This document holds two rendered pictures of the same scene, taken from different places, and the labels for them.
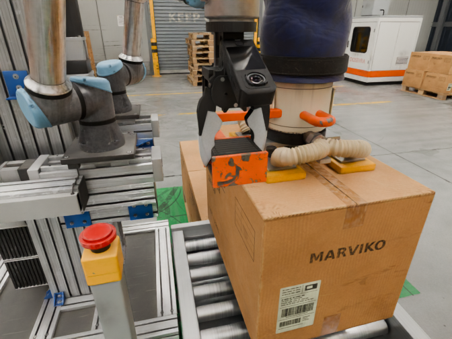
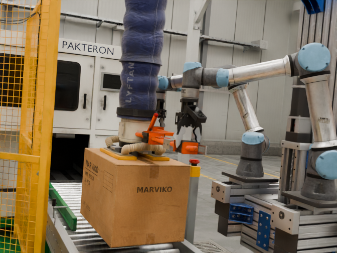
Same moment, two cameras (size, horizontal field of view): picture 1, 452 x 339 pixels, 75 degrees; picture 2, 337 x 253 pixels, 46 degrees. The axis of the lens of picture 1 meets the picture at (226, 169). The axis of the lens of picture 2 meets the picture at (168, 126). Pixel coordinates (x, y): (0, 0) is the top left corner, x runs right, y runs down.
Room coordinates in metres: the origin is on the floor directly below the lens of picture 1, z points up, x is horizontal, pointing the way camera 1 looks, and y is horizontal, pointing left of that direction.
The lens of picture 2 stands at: (2.98, -0.48, 1.38)
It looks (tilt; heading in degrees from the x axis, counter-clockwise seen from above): 3 degrees down; 168
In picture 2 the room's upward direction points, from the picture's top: 5 degrees clockwise
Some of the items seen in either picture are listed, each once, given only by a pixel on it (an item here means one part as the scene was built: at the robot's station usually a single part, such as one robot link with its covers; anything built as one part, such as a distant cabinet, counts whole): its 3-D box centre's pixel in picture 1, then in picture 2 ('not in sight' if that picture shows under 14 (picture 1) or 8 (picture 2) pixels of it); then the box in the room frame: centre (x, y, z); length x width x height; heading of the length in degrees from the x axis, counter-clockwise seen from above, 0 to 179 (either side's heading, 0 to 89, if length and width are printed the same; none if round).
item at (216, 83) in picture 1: (229, 66); (158, 109); (0.47, -0.01, 1.35); 0.09 x 0.08 x 0.12; 14
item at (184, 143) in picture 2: not in sight; (185, 146); (1.38, -0.05, 1.21); 0.08 x 0.07 x 0.05; 14
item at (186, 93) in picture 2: not in sight; (189, 94); (1.36, -0.05, 1.44); 0.08 x 0.08 x 0.05
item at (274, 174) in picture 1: (261, 146); (149, 151); (0.77, -0.10, 1.11); 0.34 x 0.10 x 0.05; 14
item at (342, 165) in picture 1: (322, 140); (117, 150); (0.82, -0.28, 1.11); 0.34 x 0.10 x 0.05; 14
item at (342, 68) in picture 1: (299, 62); (137, 112); (0.79, -0.19, 1.33); 0.23 x 0.23 x 0.04
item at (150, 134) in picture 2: not in sight; (153, 137); (1.03, -0.13, 1.21); 0.10 x 0.08 x 0.06; 104
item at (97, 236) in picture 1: (99, 239); (194, 162); (0.48, 0.26, 1.02); 0.07 x 0.07 x 0.04
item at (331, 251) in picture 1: (285, 208); (130, 191); (0.80, -0.19, 0.89); 0.60 x 0.40 x 0.40; 14
